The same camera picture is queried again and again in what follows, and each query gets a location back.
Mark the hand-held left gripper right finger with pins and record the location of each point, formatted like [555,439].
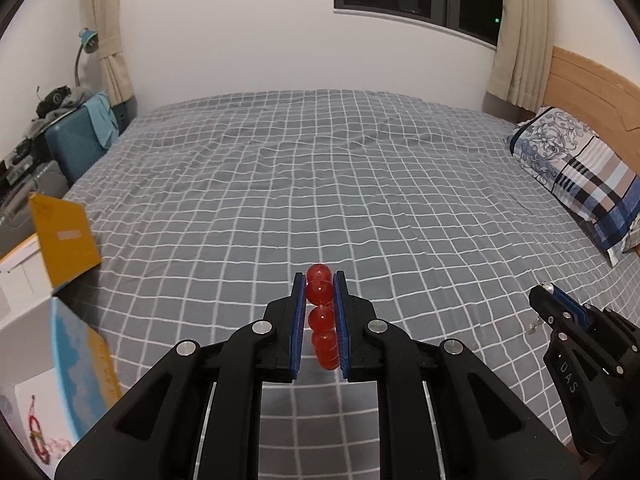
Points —
[342,332]

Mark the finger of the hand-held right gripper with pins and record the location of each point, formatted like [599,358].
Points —
[572,307]
[547,310]

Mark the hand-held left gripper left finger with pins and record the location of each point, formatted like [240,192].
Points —
[299,332]

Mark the small silver earring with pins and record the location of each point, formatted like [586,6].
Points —
[534,325]

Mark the white cardboard box blue outside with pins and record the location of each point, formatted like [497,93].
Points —
[75,355]

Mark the blue patterned pillow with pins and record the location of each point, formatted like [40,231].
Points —
[575,170]

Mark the grey checked bed sheet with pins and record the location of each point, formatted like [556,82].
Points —
[350,185]

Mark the wooden headboard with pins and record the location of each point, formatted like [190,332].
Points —
[590,85]

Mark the white box with orange lid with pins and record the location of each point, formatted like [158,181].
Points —
[65,240]

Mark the beige curtain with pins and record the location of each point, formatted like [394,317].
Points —
[112,35]
[520,35]

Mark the teal cloth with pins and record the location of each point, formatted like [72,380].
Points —
[102,120]

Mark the teal suitcase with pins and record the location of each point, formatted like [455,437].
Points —
[70,150]

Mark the grey storage box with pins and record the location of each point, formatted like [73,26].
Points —
[30,200]

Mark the pile of grey clothes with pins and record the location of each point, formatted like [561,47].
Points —
[70,102]

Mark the blue desk lamp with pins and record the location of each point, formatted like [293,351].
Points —
[89,39]

